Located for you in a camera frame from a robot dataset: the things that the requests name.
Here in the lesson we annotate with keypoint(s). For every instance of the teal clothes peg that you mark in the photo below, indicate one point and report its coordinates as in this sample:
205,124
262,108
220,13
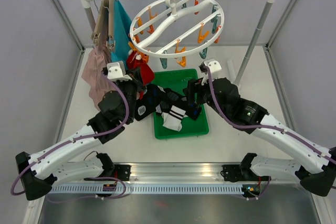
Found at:
163,62

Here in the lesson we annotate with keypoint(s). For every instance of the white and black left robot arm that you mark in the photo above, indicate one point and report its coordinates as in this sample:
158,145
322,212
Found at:
116,111

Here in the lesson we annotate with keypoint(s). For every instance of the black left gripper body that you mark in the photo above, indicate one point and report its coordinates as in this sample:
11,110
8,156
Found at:
129,89

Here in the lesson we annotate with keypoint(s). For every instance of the white round clip hanger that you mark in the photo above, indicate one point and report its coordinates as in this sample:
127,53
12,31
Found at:
169,28

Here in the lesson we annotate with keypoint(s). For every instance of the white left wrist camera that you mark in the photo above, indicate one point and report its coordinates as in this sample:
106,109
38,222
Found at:
115,71

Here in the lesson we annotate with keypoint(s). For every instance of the orange peg on crossbar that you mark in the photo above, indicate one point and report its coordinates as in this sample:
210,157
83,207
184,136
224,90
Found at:
202,35

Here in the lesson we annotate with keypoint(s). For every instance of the beige clothes hanger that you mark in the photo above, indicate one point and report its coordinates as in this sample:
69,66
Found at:
103,30

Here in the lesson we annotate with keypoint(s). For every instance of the pink hanging garment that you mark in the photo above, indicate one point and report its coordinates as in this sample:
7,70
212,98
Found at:
92,74

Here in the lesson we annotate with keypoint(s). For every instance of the red christmas sock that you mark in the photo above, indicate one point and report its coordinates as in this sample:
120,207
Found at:
146,73
134,60

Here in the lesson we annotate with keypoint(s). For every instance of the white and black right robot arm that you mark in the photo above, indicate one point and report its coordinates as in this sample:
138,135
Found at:
251,118

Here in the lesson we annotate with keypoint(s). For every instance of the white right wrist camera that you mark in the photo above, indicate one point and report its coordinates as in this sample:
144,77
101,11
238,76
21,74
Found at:
211,66

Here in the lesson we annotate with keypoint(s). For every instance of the orange peg at front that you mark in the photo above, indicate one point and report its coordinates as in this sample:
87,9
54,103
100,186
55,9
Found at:
181,61

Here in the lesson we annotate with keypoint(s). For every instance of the green plastic tray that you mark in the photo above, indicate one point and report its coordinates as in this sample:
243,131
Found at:
177,81

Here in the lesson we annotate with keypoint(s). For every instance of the white slotted cable duct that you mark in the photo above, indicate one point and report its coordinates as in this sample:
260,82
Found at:
167,189

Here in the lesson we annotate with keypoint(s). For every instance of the aluminium mounting rail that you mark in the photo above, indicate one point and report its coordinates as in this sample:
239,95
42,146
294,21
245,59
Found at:
178,171

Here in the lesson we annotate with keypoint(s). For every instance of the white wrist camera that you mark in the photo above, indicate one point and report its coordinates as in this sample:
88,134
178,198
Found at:
115,71
211,66

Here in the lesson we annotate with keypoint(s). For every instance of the black sock with blue pattern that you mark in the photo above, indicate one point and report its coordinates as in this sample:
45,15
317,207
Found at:
155,99

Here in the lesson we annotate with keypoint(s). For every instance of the white sock with black stripes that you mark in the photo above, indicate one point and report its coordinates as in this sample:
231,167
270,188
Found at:
173,118

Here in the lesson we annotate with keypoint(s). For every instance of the teal hanging garment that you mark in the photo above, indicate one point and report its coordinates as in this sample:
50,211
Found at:
122,23

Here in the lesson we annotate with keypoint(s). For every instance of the orange clothes peg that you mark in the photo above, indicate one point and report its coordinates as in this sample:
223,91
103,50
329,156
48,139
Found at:
132,46
144,58

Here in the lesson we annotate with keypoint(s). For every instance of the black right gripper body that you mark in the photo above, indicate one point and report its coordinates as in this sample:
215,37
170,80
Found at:
203,94

